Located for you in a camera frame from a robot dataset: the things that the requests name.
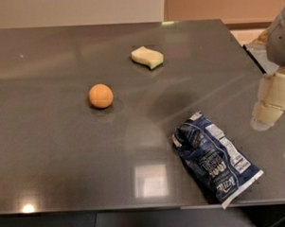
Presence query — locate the yellow sponge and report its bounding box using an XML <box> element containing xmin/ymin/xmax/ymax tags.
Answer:
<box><xmin>132</xmin><ymin>46</ymin><xmax>164</xmax><ymax>70</ymax></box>

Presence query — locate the blue chip bag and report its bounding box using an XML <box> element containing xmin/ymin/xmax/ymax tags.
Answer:
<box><xmin>172</xmin><ymin>111</ymin><xmax>263</xmax><ymax>208</ymax></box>

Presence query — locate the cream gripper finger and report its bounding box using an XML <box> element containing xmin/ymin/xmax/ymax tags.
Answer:
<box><xmin>251</xmin><ymin>66</ymin><xmax>285</xmax><ymax>131</ymax></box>

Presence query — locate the orange ball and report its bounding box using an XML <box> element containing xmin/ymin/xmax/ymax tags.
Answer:
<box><xmin>88</xmin><ymin>84</ymin><xmax>114</xmax><ymax>109</ymax></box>

